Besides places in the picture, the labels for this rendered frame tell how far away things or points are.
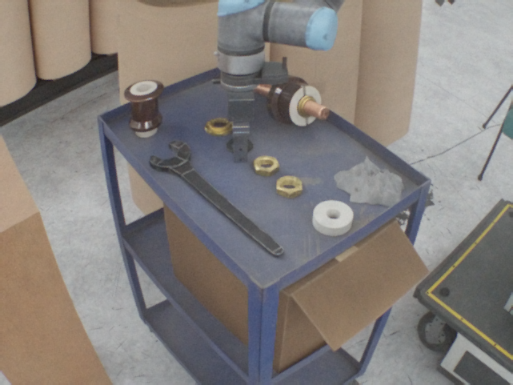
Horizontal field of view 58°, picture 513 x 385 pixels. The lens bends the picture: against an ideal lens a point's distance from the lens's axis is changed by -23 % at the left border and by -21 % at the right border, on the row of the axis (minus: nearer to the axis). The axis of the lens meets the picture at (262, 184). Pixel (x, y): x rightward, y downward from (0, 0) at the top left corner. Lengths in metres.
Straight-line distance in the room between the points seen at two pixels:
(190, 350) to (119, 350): 0.31
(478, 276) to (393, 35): 0.99
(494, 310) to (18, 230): 1.40
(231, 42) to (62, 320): 0.73
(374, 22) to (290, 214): 1.20
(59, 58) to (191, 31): 1.75
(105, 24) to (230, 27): 2.27
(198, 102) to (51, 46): 1.87
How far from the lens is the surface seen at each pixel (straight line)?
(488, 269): 1.83
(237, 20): 0.99
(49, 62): 3.14
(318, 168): 1.14
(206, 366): 1.68
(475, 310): 1.69
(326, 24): 0.96
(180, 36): 1.46
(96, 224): 2.35
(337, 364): 1.70
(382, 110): 2.29
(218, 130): 1.22
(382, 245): 1.09
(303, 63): 1.81
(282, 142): 1.20
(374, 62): 2.16
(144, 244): 1.50
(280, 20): 0.97
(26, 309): 1.19
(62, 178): 2.65
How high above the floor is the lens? 1.57
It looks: 40 degrees down
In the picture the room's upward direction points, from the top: 2 degrees clockwise
